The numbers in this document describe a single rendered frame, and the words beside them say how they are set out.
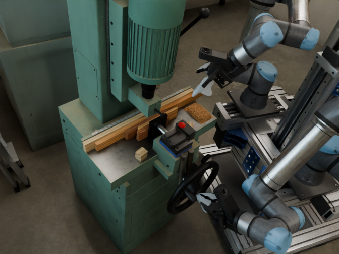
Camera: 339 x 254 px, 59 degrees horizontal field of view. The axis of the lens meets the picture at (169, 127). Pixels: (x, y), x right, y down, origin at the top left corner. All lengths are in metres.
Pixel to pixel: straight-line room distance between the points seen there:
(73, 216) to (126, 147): 0.97
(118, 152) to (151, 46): 0.47
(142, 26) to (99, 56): 0.31
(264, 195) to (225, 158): 1.17
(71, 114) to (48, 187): 0.84
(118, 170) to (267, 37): 0.71
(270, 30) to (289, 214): 0.58
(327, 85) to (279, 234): 0.72
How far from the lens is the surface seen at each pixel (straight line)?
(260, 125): 1.75
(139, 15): 0.94
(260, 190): 1.06
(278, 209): 1.05
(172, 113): 1.34
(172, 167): 1.19
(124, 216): 1.49
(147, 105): 1.18
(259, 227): 0.99
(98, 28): 1.15
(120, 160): 1.21
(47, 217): 2.14
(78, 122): 1.49
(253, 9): 1.49
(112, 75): 1.25
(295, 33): 1.13
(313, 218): 2.17
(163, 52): 1.00
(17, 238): 2.12
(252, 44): 1.03
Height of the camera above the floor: 1.88
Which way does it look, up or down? 47 degrees down
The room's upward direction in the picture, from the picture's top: 11 degrees clockwise
